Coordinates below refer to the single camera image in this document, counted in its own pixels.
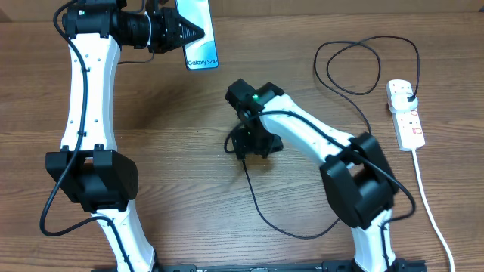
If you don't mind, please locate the Galaxy S24 smartphone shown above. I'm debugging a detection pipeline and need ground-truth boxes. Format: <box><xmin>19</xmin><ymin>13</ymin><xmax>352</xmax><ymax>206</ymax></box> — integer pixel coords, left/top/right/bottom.
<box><xmin>175</xmin><ymin>0</ymin><xmax>219</xmax><ymax>70</ymax></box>

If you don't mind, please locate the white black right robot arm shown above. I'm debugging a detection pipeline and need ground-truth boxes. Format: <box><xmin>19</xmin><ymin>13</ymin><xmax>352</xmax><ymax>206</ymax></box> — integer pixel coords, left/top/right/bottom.
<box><xmin>225</xmin><ymin>79</ymin><xmax>398</xmax><ymax>271</ymax></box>

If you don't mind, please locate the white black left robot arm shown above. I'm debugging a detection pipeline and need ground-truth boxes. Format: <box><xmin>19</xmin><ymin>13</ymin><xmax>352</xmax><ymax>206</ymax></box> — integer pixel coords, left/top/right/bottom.
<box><xmin>45</xmin><ymin>1</ymin><xmax>213</xmax><ymax>271</ymax></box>

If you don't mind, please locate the white usb charger adapter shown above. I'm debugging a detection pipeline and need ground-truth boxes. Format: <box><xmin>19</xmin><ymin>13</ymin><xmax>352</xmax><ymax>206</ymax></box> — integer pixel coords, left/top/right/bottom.
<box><xmin>389</xmin><ymin>93</ymin><xmax>418</xmax><ymax>114</ymax></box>

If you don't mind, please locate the white power strip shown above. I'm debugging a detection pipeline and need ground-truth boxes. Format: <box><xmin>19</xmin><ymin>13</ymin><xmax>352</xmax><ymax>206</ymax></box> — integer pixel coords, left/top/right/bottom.
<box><xmin>386</xmin><ymin>79</ymin><xmax>425</xmax><ymax>151</ymax></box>

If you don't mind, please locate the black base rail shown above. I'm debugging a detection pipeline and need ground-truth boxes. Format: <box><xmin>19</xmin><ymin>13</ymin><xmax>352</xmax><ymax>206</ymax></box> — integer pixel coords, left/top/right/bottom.
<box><xmin>91</xmin><ymin>259</ymin><xmax>427</xmax><ymax>272</ymax></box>

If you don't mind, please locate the white power strip cord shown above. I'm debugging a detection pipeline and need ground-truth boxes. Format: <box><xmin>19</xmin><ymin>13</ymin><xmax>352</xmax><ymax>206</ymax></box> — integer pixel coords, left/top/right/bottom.
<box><xmin>411</xmin><ymin>149</ymin><xmax>456</xmax><ymax>272</ymax></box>

